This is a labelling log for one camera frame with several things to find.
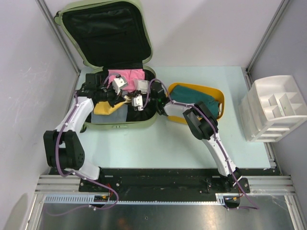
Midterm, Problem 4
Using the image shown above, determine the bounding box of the yellow towel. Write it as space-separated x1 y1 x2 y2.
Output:
93 95 131 115

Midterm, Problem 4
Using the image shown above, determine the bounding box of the pink garment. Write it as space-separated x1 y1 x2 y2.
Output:
108 69 145 92

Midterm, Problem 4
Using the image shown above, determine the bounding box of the teal garment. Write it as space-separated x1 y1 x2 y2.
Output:
170 85 219 119

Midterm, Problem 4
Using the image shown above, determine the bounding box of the green hard-shell suitcase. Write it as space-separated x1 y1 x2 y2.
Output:
53 0 159 133

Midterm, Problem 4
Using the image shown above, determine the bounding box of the yellow plastic basket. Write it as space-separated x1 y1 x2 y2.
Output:
168 82 225 120

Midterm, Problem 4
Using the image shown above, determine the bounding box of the grey garment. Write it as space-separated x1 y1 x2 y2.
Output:
91 105 128 124

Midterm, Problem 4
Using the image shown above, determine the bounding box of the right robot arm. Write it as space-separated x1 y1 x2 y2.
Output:
132 79 242 192

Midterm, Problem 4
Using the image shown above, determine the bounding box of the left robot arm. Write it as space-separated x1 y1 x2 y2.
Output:
43 73 127 192

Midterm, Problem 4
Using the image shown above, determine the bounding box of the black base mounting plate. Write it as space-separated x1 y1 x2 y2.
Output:
49 167 281 203

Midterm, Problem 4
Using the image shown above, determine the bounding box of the white plastic drawer organizer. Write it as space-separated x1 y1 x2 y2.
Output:
238 75 307 142

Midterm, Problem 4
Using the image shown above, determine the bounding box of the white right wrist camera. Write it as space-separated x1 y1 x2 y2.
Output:
131 94 143 111

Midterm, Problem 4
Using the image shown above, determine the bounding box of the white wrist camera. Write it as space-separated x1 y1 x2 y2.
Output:
131 94 143 111
112 77 128 95

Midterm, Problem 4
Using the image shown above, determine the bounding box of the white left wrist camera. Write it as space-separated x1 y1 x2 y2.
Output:
112 77 128 95

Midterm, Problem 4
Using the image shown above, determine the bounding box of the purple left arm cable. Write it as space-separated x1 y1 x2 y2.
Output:
45 73 119 216

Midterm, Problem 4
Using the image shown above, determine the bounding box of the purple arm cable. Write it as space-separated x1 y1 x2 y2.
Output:
45 73 119 216
141 79 260 211

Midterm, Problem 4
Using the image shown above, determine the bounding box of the white slotted cable duct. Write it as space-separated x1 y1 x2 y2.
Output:
44 194 226 206

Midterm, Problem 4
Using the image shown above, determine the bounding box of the aluminium frame rail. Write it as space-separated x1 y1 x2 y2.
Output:
35 175 296 196

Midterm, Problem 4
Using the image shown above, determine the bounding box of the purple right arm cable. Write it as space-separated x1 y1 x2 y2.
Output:
141 79 260 211

